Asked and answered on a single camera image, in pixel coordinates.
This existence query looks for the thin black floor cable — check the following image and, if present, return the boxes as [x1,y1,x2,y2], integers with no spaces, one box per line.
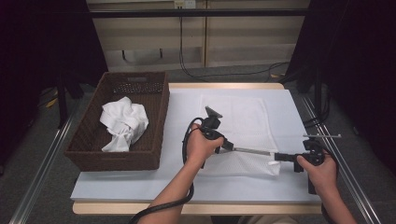
[178,17,290,82]

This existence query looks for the light wooden table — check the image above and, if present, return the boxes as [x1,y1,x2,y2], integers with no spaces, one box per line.
[72,82,323,217]

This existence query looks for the black metal stand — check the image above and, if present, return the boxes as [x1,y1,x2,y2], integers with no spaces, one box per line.
[55,74,70,129]

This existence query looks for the white wall socket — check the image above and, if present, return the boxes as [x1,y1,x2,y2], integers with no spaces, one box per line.
[174,0,196,9]

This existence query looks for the metal floor rail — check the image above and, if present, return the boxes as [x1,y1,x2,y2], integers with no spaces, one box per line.
[8,96,80,224]
[300,96,382,224]

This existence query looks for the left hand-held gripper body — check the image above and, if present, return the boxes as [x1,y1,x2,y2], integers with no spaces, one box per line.
[199,105,226,143]

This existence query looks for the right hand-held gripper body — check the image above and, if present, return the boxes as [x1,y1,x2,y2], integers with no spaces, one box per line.
[297,133,342,166]

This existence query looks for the person's right hand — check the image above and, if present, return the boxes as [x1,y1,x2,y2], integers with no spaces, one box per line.
[296,154,339,195]

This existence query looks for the black curtain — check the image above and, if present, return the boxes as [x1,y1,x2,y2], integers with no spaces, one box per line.
[286,0,396,175]
[0,0,108,166]

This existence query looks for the white cloth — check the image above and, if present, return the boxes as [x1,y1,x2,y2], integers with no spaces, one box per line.
[199,92,281,177]

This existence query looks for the beige wooden cabinet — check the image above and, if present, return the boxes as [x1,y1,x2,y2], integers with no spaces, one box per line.
[86,0,312,73]

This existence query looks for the brown wicker basket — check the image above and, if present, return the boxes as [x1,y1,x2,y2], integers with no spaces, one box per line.
[64,71,171,173]

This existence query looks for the white garment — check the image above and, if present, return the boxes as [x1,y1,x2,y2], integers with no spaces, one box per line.
[99,96,149,153]

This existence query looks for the person's left hand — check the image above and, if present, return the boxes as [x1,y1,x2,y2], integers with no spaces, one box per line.
[185,123,224,167]

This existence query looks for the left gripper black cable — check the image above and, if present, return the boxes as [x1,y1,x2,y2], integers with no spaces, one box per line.
[129,117,205,224]

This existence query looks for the bundle of black cables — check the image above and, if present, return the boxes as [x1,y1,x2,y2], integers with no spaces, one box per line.
[303,92,332,129]

